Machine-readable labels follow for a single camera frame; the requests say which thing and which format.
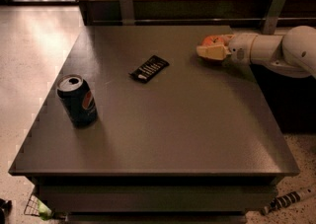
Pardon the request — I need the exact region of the wire basket with green item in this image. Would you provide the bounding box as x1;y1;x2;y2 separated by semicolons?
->
24;193;53;221

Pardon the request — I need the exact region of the metal wall bracket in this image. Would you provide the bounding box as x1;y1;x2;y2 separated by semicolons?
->
119;0;135;26
261;0;286;35

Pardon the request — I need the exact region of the dark object floor left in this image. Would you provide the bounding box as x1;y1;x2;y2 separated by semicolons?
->
0;198;12;224

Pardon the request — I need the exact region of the black snack packet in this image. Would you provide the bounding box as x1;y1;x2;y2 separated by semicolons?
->
129;55;169;83

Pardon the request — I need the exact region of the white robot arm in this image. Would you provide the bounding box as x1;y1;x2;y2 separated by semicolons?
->
197;26;316;78

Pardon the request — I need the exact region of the dark blue pepsi can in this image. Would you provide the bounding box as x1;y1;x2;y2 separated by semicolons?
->
56;74;97;128

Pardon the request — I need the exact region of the right metal wall bracket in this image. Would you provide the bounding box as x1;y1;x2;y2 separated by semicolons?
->
261;0;286;35

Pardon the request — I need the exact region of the dark grey table cabinet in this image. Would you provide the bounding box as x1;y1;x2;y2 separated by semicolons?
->
10;26;298;223

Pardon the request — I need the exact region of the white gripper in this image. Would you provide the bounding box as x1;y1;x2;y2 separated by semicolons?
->
197;34;257;64

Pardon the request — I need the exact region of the red apple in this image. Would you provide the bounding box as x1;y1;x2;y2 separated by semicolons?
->
201;36;225;46

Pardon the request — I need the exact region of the black white striped stick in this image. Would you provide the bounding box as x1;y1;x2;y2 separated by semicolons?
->
261;185;316;215

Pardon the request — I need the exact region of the left metal wall bracket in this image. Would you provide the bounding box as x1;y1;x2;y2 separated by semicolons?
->
119;0;135;26

